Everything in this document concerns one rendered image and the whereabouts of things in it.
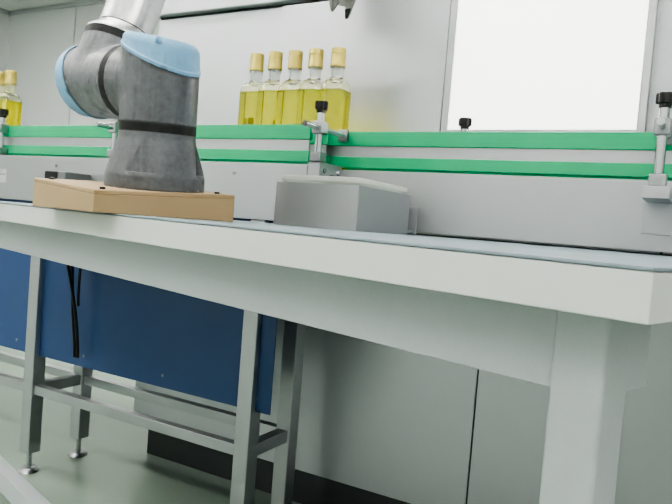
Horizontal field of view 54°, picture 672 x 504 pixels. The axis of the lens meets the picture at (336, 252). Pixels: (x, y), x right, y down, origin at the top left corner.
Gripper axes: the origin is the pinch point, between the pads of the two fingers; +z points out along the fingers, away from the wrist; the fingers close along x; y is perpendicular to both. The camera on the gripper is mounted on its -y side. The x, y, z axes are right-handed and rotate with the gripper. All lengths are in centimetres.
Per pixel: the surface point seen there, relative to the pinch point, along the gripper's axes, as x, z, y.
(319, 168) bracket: 14.9, 38.1, -8.2
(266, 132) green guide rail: 14.7, 30.5, 7.3
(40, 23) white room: -257, -131, 567
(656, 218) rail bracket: 0, 44, -70
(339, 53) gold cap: 1.3, 10.5, -1.1
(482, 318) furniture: 74, 56, -70
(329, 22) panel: -10.7, -1.3, 11.5
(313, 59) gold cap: 2.6, 11.7, 5.3
